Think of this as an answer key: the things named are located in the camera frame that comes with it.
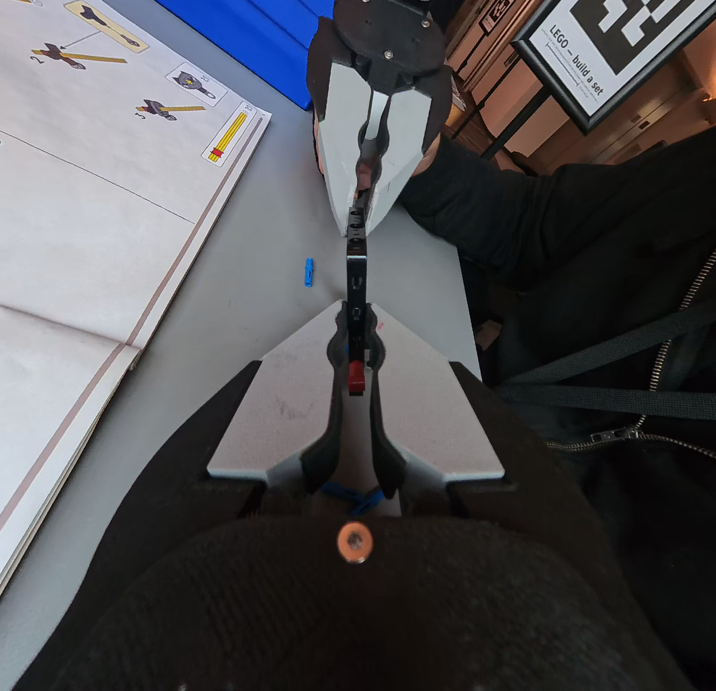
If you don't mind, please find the lego instruction booklet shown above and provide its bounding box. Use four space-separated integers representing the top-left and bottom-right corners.
0 0 273 591

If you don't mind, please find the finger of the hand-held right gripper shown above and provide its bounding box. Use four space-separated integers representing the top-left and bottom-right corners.
366 87 443 236
313 62 373 239

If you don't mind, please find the small framed marker sign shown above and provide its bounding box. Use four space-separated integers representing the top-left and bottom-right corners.
447 0 521 138

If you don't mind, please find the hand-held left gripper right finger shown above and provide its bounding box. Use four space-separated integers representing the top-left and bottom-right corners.
371 303 506 497

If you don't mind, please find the person's right forearm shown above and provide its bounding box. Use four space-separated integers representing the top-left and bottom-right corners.
398 134 616 278

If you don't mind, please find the person's black jacket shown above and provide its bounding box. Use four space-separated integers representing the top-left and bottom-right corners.
475 126 716 691

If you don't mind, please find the black bag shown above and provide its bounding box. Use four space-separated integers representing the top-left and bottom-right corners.
492 305 716 457

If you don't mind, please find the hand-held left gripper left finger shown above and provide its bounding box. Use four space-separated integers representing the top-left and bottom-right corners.
207 301 343 491

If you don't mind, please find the person's right hand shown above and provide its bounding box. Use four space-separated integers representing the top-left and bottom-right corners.
310 112 446 178

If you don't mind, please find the black lego frame assembly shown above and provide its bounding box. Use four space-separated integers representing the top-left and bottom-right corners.
344 190 373 396

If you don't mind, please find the black framed marker sign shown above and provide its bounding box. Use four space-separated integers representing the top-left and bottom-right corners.
481 0 716 160

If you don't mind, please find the blue plastic bin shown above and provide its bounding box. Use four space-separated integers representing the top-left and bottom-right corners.
120 0 370 111

